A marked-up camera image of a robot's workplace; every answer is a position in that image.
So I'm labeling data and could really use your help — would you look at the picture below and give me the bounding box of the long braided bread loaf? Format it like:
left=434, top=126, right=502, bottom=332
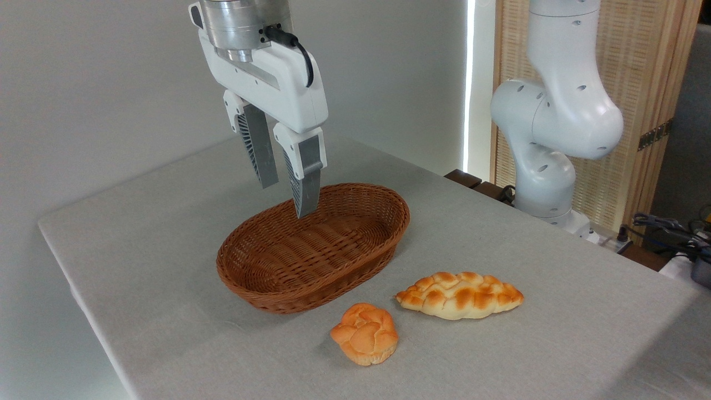
left=395, top=271, right=525, bottom=321

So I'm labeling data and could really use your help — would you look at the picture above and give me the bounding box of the black cable bundle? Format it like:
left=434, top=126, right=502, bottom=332
left=619, top=212, right=711, bottom=263

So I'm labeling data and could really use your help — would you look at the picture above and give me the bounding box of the round knotted bread roll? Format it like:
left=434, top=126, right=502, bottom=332
left=329, top=302, right=400, bottom=367

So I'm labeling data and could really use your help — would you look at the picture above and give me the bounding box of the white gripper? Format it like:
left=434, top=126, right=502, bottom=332
left=189, top=2, right=329, bottom=219

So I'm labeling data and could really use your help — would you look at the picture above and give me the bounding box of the grey tablecloth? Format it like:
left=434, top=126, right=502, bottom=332
left=37, top=136, right=711, bottom=400

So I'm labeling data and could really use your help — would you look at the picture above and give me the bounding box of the brown wicker oval basket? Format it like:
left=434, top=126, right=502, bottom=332
left=216, top=182, right=411, bottom=316

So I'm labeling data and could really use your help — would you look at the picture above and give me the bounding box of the dark metal screen hinge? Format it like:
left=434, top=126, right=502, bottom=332
left=637, top=119, right=674, bottom=152

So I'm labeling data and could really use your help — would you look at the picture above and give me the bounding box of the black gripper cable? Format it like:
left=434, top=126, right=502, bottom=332
left=263, top=24, right=315, bottom=89

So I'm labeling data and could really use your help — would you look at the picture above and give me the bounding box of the dark brown wooden board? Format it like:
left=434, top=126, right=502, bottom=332
left=444, top=169, right=517, bottom=207

